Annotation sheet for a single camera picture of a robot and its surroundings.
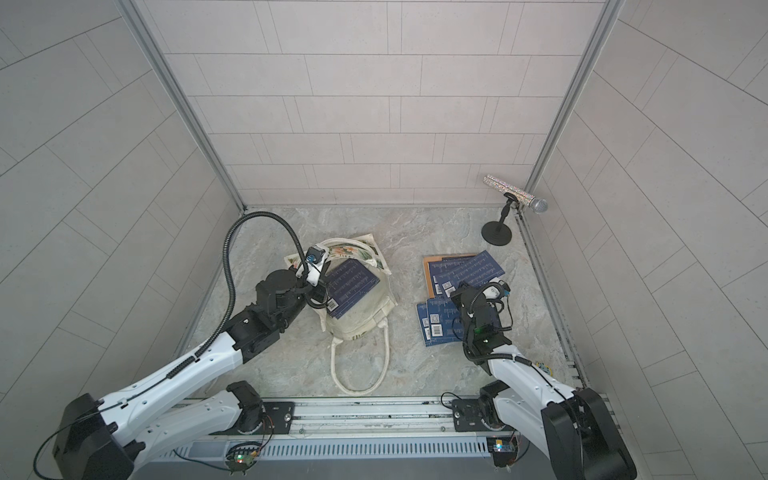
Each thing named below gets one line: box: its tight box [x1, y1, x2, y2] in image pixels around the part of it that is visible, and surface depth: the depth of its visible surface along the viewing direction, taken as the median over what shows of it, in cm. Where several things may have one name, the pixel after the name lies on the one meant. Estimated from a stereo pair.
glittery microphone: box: [483, 174, 549, 214], surface depth 92 cm
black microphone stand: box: [481, 192, 518, 246], surface depth 110 cm
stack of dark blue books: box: [326, 258, 381, 320], surface depth 95 cm
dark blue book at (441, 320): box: [417, 297, 465, 347], surface depth 84 cm
